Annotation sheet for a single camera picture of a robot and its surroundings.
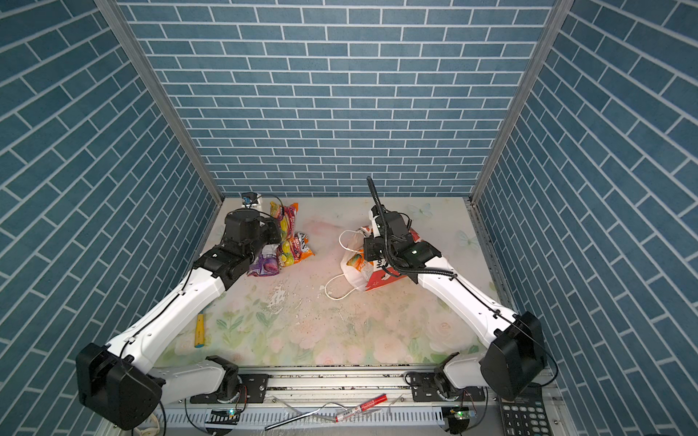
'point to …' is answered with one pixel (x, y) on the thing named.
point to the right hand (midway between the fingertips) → (364, 238)
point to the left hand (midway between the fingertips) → (275, 218)
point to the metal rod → (304, 415)
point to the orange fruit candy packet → (294, 250)
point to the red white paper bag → (367, 274)
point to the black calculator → (526, 415)
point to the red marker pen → (362, 408)
